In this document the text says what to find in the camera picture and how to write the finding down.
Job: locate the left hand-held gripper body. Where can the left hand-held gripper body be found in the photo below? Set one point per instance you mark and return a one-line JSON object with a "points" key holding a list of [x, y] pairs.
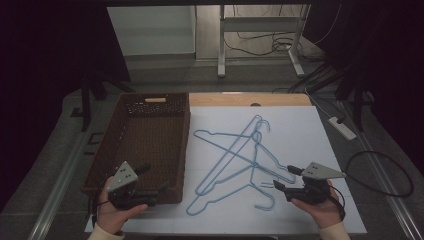
{"points": [[122, 178]]}

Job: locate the black plug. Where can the black plug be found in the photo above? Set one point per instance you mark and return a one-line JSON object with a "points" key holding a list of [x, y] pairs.
{"points": [[340, 120]]}

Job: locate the white desk frame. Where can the white desk frame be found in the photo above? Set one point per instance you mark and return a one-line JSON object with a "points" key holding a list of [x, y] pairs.
{"points": [[260, 24]]}

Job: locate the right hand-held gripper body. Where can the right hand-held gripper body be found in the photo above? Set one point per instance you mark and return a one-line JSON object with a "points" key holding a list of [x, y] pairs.
{"points": [[318, 171]]}

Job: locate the person's right hand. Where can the person's right hand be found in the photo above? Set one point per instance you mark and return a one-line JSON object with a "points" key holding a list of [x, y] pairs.
{"points": [[328, 211]]}

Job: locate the brown woven basket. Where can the brown woven basket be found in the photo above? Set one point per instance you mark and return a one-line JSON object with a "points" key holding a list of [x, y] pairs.
{"points": [[146, 146]]}

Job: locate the white power strip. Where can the white power strip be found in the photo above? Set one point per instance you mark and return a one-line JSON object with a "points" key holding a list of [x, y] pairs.
{"points": [[343, 130]]}

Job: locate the white panel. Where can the white panel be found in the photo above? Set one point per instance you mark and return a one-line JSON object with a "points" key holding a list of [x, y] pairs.
{"points": [[151, 30]]}

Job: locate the white table mat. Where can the white table mat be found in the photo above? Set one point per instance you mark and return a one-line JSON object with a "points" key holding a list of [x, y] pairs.
{"points": [[300, 133]]}

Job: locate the person's left hand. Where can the person's left hand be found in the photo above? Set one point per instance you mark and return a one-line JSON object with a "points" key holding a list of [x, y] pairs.
{"points": [[111, 218]]}

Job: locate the black metal stand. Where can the black metal stand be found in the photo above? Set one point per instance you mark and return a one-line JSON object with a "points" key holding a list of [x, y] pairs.
{"points": [[86, 103], [358, 106]]}

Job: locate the dark curtain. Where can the dark curtain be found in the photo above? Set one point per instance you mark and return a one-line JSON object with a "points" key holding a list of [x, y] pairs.
{"points": [[393, 66], [43, 66]]}

